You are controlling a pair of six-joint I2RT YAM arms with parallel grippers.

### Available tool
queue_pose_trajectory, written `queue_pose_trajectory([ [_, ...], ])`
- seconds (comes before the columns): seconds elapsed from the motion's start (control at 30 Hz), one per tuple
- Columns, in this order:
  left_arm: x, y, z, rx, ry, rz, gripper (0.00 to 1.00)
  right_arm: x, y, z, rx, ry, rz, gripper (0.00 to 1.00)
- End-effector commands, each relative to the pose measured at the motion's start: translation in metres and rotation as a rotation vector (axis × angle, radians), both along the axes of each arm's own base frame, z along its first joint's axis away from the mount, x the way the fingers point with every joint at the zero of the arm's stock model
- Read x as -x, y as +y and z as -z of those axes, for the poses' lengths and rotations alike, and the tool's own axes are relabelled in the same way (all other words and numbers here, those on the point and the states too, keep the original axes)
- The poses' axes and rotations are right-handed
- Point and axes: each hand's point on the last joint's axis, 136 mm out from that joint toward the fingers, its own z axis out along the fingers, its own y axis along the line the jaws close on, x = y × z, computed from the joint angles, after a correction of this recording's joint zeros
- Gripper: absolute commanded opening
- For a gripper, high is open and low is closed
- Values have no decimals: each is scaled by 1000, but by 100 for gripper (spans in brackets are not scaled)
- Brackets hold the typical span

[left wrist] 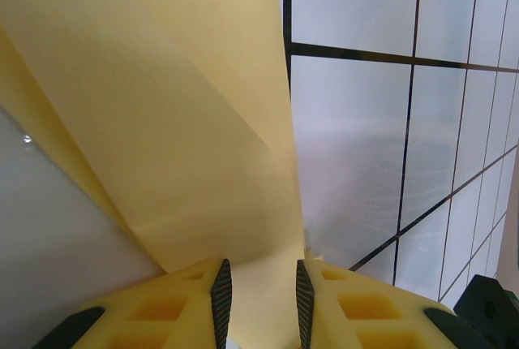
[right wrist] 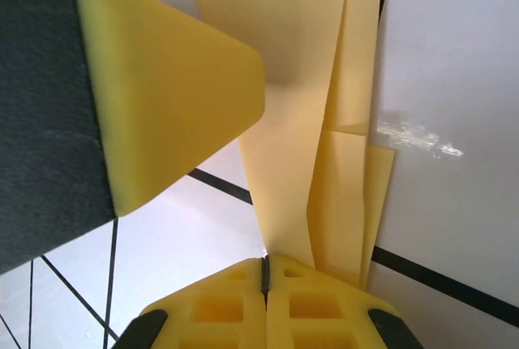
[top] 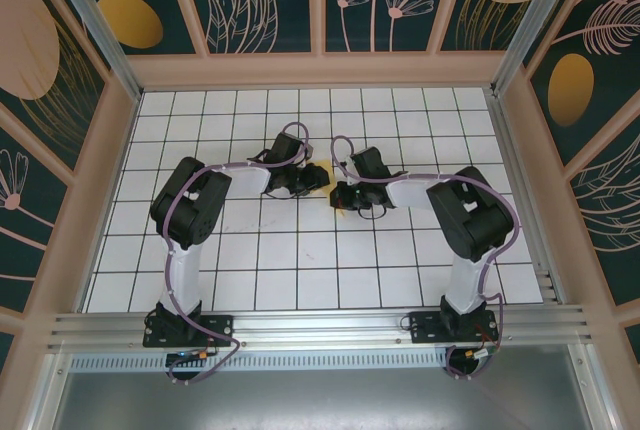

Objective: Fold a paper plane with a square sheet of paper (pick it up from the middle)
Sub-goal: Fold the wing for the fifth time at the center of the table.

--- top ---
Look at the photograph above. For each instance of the yellow paper sheet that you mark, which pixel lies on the yellow paper sheet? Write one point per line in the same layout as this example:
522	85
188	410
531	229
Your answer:
326	166

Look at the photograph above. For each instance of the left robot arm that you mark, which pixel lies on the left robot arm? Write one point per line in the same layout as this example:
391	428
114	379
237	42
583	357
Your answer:
250	177

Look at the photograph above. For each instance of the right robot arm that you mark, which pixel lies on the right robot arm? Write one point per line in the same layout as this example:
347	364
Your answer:
410	190

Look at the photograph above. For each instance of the small connector circuit board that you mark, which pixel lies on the small connector circuit board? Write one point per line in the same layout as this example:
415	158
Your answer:
480	354
192	356

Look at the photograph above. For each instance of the long aluminium mounting rail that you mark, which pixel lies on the long aluminium mounting rail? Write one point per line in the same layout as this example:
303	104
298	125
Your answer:
320	325

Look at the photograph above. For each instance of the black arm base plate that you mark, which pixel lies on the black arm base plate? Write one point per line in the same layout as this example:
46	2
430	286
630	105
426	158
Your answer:
217	330
425	327

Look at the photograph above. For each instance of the aluminium side rail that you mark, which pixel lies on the aluminium side rail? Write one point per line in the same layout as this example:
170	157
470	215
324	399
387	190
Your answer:
525	190

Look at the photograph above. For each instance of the aluminium corner post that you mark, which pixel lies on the aluminium corner post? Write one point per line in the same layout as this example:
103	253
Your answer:
95	25
535	15

